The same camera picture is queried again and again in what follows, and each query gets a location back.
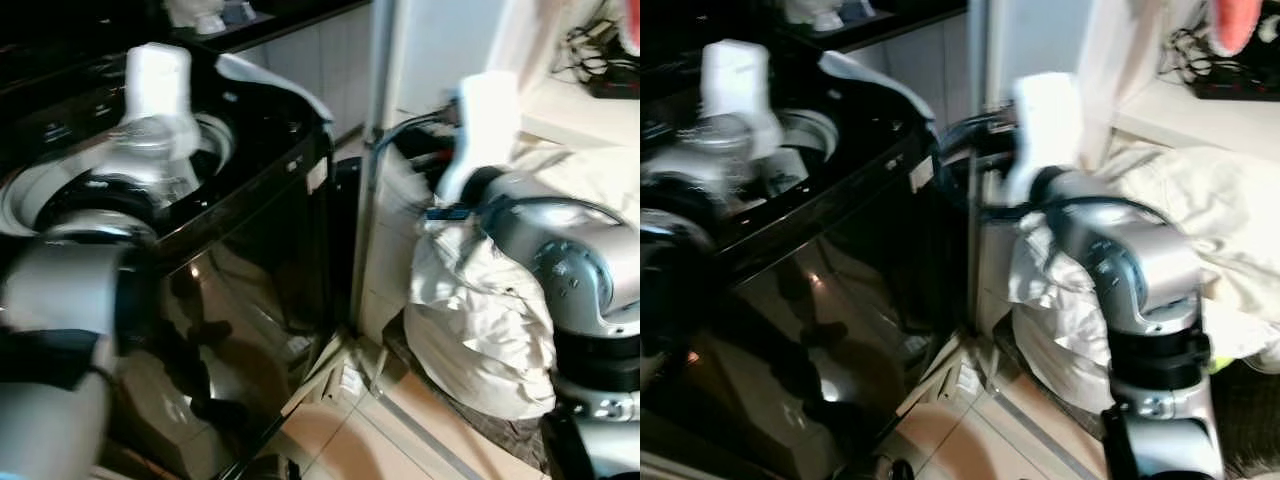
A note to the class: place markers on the orange pink object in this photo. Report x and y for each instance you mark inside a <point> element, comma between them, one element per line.
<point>633,25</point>
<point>1230,25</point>

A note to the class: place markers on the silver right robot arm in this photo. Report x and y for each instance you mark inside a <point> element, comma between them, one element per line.
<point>1150,280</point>
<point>590,270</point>

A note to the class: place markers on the small white object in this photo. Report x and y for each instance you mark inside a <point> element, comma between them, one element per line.
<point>205,14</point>
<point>820,12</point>

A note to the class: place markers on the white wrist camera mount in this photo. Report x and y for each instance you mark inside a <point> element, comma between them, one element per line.
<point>1045,125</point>
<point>740,85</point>
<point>160,85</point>
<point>485,125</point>

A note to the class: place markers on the cream white garment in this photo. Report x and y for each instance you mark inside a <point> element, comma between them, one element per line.
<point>1060,300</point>
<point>480,320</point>

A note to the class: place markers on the black power strip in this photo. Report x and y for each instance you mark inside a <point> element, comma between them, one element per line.
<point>615,85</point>
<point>1240,90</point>

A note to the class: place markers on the black top-loading washing machine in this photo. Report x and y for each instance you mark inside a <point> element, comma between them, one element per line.
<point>250,240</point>
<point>850,250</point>

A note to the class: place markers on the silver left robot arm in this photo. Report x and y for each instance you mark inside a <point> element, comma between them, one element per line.
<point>60,290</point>
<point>690,165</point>

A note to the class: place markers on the beige hanging cloth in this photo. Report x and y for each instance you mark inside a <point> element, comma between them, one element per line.
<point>1130,40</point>
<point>545,35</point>

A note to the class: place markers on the dark woven laundry basket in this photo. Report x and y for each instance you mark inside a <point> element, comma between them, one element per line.
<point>500,435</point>
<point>1250,420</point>

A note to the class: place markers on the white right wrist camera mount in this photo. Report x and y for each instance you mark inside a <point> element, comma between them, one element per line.
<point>485,125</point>
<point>1045,125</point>

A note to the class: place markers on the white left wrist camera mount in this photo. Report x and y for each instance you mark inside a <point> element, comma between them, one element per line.
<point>160,85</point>
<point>740,85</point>

